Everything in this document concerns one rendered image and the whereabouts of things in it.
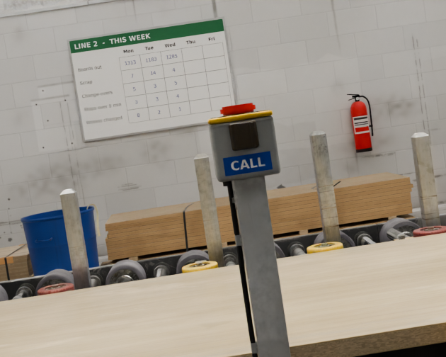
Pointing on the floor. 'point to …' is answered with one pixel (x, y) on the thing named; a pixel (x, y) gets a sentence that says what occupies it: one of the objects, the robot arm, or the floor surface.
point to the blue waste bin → (58, 239)
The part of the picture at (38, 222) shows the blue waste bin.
